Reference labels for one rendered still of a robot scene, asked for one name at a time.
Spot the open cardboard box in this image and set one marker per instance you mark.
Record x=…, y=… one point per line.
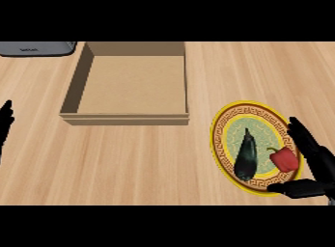
x=128, y=85

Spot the dark purple eggplant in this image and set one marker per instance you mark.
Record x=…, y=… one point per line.
x=246, y=157

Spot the red bell pepper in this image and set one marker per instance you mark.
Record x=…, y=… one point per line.
x=284, y=159

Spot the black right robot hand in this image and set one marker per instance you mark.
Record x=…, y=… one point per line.
x=320, y=167

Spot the grey appliance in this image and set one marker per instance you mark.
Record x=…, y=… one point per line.
x=35, y=48

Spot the yellow patterned plate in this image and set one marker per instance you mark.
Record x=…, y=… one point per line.
x=231, y=128

